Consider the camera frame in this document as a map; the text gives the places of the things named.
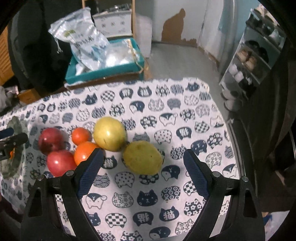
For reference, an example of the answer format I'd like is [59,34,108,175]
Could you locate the dark red apple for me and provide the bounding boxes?
[38,128,65,156]

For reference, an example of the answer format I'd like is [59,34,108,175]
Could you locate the bright red apple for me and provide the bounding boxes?
[47,150,77,177]

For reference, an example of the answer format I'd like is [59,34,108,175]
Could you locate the green-yellow pear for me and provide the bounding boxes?
[122,141,163,175]

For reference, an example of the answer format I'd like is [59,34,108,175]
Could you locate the dark green patterned plate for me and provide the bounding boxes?
[1,116,28,179]

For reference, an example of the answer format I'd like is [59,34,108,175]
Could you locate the small orange tangerine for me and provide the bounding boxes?
[72,127,92,146]

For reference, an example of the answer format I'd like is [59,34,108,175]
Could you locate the black hanging coat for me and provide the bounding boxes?
[8,1,82,95]

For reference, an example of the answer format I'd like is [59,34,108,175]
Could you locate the yellow-green pear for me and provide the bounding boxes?
[93,116,127,152]

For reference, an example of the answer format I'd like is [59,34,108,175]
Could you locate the patterned plastic bag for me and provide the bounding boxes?
[48,7,110,71]

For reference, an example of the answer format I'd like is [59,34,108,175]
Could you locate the cat pattern tablecloth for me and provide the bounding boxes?
[1,78,239,240]

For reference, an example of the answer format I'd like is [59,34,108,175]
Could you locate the teal cardboard tray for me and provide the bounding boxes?
[65,38,144,85]

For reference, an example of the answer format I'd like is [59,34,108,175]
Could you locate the clear plastic bag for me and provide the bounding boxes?
[104,39,140,68]

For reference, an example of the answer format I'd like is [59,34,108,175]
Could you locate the white patterned storage box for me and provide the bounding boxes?
[92,10,132,38]

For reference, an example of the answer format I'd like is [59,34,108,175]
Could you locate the wooden shelf rack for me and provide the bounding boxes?
[81,0,135,39]

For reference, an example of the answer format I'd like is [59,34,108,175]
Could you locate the shoe rack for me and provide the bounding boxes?
[220,4,287,112]

